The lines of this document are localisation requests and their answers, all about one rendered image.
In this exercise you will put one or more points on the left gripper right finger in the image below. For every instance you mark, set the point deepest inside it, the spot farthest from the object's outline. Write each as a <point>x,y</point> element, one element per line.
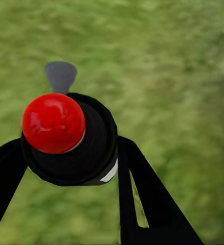
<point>167,223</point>

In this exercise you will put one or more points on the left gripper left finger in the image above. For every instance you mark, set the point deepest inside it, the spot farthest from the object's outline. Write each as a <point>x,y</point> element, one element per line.
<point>12,169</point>

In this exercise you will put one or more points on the pesticide atomizer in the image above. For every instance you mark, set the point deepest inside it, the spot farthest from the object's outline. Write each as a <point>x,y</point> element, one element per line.
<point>69,139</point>

